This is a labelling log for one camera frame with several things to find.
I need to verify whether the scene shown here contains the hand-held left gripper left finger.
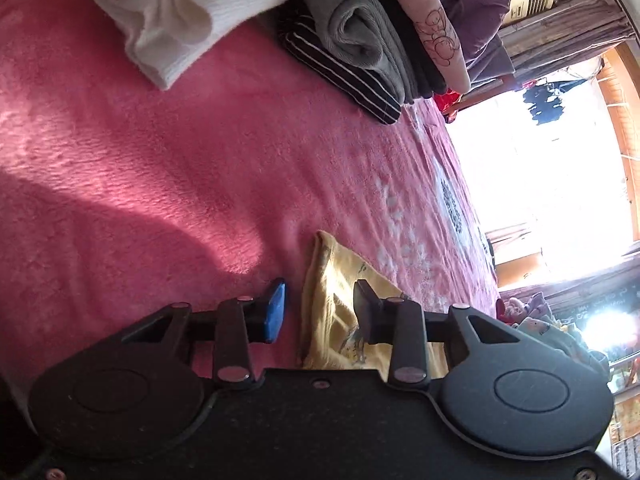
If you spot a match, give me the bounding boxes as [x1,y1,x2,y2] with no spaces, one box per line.
[120,277,288,391]

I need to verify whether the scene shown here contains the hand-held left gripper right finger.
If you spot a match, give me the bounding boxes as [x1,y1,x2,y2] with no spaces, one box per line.
[352,279,528,391]

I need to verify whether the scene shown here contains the yellow printed shirt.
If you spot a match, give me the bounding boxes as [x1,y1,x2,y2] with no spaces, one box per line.
[300,230,448,381]

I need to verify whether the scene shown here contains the dark hanging clothes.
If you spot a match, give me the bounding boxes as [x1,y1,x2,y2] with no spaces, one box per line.
[520,77,568,126]

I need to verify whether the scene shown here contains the pink white crumpled garment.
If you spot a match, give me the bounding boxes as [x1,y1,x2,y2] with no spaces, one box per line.
[500,297,531,326]

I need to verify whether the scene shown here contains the lilac garment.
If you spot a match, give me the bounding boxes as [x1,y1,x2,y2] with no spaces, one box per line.
[525,292,555,321]

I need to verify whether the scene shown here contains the pink fleece blanket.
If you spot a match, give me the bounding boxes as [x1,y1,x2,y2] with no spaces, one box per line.
[0,0,501,411]

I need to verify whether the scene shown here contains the red cloth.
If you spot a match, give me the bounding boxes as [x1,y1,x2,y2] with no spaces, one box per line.
[432,87,463,123]

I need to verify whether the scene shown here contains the black striped folded cloth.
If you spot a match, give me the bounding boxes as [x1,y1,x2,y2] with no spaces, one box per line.
[277,15,403,126]

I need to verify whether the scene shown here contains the grey folded cloth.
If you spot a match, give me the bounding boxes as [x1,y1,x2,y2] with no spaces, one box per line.
[290,0,416,106]

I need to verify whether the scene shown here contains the pink cloth with line drawing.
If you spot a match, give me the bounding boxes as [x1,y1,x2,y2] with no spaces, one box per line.
[370,0,471,93]

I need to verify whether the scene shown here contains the white folded cloth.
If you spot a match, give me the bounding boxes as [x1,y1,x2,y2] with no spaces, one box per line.
[82,0,293,91]

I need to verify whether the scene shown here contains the purple quilt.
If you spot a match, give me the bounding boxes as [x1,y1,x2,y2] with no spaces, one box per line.
[415,0,518,86]

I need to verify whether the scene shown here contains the beige curtain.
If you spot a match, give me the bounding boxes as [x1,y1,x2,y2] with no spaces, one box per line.
[500,0,636,78]

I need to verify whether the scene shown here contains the wooden window frame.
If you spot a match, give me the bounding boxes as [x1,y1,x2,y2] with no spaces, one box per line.
[595,45,640,241]

